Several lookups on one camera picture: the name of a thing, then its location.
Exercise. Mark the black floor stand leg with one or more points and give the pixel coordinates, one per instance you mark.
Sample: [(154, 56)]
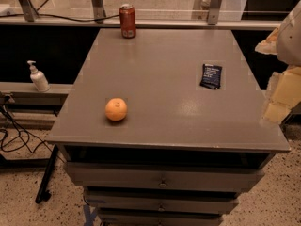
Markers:
[(43, 192)]

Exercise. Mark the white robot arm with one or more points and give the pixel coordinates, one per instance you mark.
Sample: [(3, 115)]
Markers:
[(288, 46)]

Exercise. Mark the white pump soap bottle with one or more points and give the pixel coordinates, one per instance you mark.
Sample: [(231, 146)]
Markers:
[(38, 78)]

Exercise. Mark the red coke can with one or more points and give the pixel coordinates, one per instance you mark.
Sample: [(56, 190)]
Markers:
[(127, 21)]

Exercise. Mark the grey drawer cabinet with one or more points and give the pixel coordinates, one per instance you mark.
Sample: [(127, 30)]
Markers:
[(184, 153)]

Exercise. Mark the grey metal railing frame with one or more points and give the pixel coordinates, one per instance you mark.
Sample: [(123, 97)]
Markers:
[(215, 14)]

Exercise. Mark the orange fruit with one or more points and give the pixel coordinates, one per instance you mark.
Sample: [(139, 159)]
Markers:
[(116, 109)]

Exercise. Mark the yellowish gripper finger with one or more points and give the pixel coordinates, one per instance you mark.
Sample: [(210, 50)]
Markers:
[(269, 45), (274, 112)]

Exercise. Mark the dark blue snack packet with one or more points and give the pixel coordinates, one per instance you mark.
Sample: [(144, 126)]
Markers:
[(211, 76)]

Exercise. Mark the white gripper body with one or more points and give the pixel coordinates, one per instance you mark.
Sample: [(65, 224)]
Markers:
[(291, 41)]

